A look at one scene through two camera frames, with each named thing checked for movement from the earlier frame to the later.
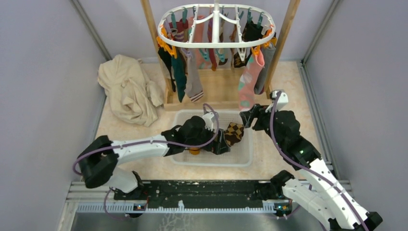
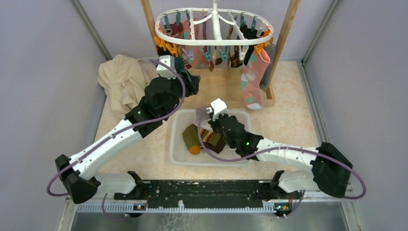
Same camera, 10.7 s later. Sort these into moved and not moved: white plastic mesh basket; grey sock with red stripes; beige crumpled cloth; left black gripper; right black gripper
Moved: grey sock with red stripes; left black gripper; right black gripper
Not moved: white plastic mesh basket; beige crumpled cloth
